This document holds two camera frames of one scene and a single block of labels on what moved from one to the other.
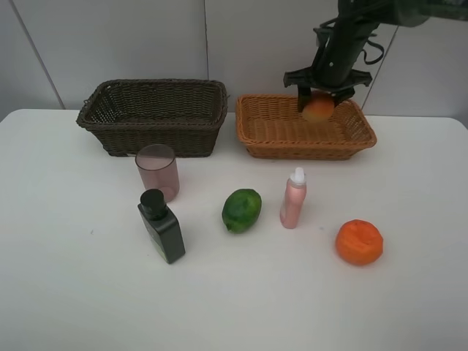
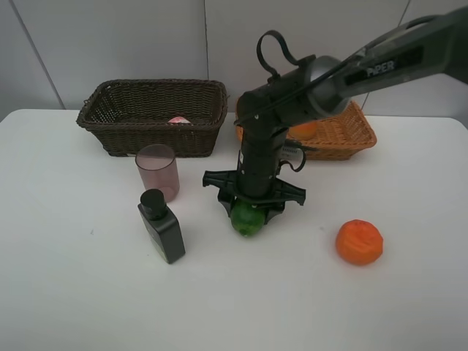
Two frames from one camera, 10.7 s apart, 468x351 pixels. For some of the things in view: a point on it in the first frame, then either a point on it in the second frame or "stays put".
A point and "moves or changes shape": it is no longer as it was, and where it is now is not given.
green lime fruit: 240,210 moves or changes shape
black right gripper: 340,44 → 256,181
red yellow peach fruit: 320,108 moves or changes shape
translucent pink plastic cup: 159,170 stays put
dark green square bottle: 161,224 stays put
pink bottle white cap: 293,199 → 179,119
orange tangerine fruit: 359,242 stays put
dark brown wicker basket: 186,115 stays put
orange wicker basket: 272,127 stays put
